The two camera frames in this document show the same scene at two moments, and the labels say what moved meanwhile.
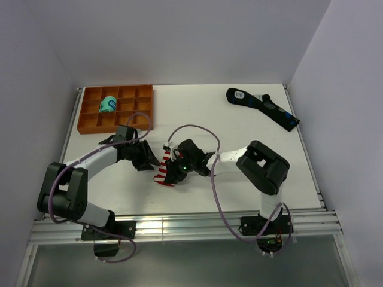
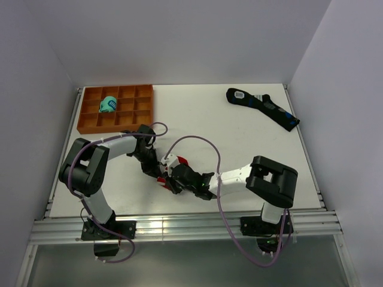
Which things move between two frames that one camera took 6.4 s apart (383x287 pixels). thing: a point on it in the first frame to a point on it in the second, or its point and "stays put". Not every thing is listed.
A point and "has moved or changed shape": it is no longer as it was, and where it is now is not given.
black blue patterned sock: [263, 102] stays put
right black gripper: [173, 175] to [170, 181]
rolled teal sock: [108, 104] stays put
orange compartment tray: [103, 109] stays put
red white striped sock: [160, 177] has moved or changed shape
